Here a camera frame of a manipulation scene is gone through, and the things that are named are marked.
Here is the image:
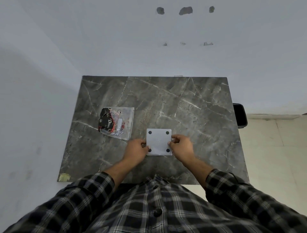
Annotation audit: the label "person's left hand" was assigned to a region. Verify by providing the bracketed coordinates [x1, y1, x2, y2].
[122, 139, 150, 166]

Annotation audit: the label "person's right hand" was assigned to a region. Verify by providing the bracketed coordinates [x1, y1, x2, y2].
[168, 134, 196, 165]

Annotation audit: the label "white square plate black dots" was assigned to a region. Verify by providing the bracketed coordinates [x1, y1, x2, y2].
[146, 129, 173, 156]

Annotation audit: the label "person's right forearm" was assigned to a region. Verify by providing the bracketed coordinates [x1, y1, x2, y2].
[182, 156, 216, 190]

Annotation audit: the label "person's left forearm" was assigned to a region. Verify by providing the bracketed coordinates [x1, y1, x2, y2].
[103, 157, 139, 190]

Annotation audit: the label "grey marble table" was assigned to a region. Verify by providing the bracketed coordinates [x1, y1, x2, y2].
[57, 76, 250, 186]

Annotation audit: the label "clear plastic bag black item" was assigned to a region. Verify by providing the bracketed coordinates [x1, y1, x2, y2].
[98, 107, 135, 141]

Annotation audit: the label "black white plaid shirt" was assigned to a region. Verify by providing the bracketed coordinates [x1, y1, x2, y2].
[0, 169, 307, 233]

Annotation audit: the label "black chair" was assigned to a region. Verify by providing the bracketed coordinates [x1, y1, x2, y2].
[232, 103, 248, 129]

